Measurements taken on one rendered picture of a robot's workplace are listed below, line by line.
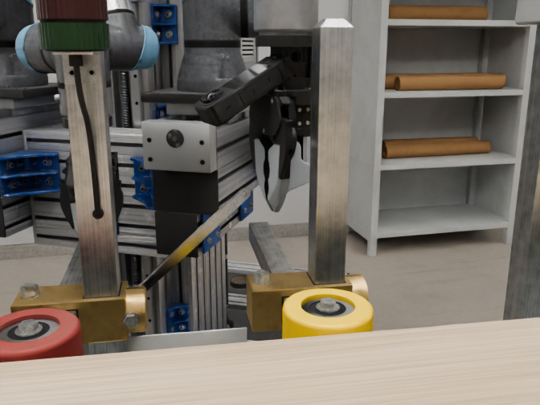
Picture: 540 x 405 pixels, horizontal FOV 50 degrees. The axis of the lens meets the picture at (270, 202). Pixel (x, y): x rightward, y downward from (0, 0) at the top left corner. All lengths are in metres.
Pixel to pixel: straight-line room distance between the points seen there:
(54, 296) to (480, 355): 0.43
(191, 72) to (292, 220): 2.42
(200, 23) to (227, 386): 0.87
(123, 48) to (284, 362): 0.68
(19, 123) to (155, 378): 1.03
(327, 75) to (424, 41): 3.07
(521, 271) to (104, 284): 0.49
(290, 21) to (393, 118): 2.96
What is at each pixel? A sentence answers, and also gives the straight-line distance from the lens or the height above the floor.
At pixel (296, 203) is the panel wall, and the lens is 3.50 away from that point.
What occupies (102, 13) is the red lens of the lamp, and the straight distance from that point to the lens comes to 0.55.
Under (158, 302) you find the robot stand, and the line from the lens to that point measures 1.50.
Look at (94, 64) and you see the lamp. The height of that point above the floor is 1.11.
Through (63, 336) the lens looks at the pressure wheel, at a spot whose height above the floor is 0.91.
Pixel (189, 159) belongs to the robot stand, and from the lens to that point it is 1.07.
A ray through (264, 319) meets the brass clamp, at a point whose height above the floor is 0.83.
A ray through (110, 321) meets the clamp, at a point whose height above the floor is 0.85.
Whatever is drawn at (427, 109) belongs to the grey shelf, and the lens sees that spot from 3.71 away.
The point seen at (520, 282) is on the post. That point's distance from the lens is 0.78.
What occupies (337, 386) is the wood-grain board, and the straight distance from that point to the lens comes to 0.42.
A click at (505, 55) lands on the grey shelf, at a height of 1.07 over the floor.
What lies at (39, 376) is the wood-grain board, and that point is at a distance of 0.46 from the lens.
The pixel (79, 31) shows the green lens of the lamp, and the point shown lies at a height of 1.14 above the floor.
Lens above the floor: 1.13
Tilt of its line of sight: 15 degrees down
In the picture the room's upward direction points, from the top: straight up
